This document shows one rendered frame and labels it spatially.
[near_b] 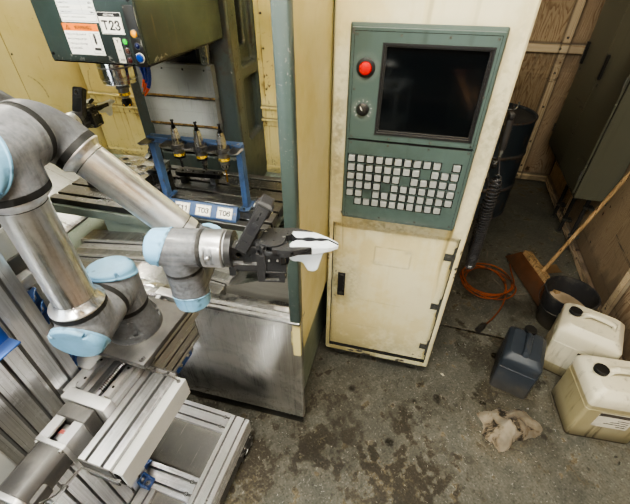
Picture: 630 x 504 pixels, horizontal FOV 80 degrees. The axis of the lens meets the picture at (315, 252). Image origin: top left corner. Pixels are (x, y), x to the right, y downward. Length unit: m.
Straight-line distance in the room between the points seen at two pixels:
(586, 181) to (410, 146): 1.94
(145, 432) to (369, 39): 1.26
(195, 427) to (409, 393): 1.12
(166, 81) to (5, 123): 1.74
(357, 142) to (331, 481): 1.49
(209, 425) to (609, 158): 2.84
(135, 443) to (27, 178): 0.66
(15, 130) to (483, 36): 1.15
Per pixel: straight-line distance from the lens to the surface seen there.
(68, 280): 0.90
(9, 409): 1.21
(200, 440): 1.91
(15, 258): 1.18
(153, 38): 1.75
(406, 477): 2.05
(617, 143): 3.09
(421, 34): 1.31
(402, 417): 2.17
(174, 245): 0.73
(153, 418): 1.13
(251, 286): 1.71
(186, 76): 2.40
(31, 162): 0.79
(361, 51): 1.33
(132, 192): 0.86
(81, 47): 1.89
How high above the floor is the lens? 1.88
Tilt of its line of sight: 38 degrees down
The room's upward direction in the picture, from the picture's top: straight up
